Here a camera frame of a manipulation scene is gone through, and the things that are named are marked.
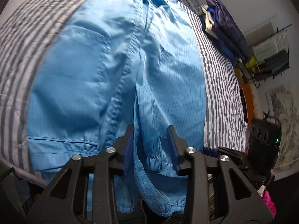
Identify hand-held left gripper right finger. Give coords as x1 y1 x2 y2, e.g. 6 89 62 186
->
167 125 274 224

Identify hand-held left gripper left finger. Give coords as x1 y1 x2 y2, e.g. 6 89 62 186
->
27 124 136 224

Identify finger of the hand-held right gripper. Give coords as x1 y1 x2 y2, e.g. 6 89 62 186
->
203 146 246 167

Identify light blue jacket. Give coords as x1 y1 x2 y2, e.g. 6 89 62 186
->
27 0 207 217

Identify black clothes rack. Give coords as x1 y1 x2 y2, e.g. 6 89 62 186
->
243 24 292 88

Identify dark hanging clothes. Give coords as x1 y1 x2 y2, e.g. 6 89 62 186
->
255 49 290 80

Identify floral mat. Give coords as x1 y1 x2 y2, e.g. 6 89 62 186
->
265 84 299 175

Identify pink cloth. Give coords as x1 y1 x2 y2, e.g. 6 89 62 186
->
262 190 277 217

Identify grey striped bed sheet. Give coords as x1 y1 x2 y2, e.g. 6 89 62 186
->
0 0 249 187

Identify yellow box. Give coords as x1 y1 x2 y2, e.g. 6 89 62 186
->
245 56 260 74

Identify striped hanging towel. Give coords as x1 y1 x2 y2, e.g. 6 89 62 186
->
252 30 289 59

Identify blue folded garment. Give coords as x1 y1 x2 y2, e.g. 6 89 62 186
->
208 7 241 64

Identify dark navy padded jacket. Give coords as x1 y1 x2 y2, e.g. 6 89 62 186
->
206 0 251 63

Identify white cloth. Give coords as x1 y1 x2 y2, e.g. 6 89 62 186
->
201 5 215 33

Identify blue checked bed sheet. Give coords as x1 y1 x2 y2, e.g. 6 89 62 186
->
179 0 202 14

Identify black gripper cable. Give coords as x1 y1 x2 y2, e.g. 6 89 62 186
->
263 111 282 127

